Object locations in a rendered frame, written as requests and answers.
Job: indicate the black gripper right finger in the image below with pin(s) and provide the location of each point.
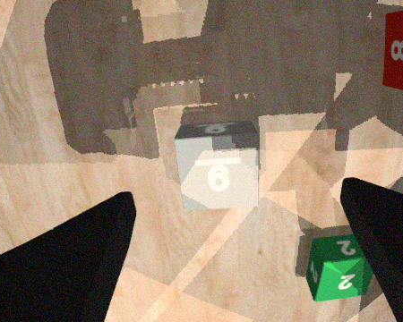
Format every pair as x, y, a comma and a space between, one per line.
376, 218

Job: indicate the green block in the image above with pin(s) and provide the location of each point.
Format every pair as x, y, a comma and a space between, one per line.
337, 268

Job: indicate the red block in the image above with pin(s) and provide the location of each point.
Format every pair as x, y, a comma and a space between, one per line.
393, 60

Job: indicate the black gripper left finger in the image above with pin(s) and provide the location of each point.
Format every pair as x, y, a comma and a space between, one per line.
69, 273

